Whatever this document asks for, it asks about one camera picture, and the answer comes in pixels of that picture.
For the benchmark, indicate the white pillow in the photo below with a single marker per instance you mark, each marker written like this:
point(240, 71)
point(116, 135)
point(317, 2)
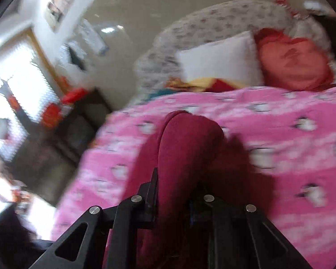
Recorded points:
point(224, 58)

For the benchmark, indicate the red orange cushion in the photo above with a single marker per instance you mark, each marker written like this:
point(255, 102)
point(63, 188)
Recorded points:
point(291, 61)

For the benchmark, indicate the colourful yellow red cloth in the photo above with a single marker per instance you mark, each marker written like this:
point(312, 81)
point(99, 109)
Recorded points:
point(212, 84)

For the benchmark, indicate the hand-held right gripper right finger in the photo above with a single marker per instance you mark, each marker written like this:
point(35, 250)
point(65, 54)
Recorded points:
point(229, 218)

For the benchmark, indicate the wall picture frame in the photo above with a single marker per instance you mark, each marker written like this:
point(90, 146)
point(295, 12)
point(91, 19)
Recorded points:
point(58, 2)

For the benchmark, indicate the pink penguin printed blanket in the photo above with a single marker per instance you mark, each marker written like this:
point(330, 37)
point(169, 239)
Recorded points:
point(268, 151)

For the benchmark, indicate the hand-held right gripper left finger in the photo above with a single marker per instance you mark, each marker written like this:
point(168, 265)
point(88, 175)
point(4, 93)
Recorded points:
point(145, 201)

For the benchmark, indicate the dark wooden side table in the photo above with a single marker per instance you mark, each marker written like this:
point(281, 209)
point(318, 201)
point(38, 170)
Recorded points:
point(61, 134)

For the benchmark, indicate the red box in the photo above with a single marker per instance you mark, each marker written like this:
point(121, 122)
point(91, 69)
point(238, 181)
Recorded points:
point(72, 95)

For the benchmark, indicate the window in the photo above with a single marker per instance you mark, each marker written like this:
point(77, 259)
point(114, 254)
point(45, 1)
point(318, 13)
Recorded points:
point(19, 78)

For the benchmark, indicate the red patterned cloth bundle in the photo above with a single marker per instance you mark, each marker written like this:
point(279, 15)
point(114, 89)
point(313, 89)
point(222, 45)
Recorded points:
point(285, 5)

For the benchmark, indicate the dark red garment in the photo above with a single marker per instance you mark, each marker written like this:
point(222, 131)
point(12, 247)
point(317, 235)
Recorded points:
point(182, 179)

